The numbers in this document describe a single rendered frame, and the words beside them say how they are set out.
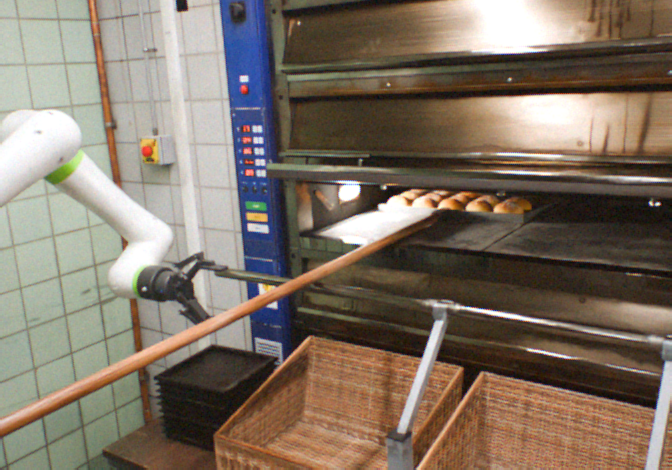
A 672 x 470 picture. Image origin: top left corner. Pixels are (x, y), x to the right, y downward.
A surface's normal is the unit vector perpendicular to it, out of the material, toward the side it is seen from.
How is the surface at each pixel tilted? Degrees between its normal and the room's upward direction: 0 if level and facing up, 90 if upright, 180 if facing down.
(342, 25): 69
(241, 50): 90
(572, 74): 90
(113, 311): 90
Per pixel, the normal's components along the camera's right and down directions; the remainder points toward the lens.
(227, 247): -0.58, 0.22
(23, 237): 0.82, 0.08
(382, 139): -0.55, -0.15
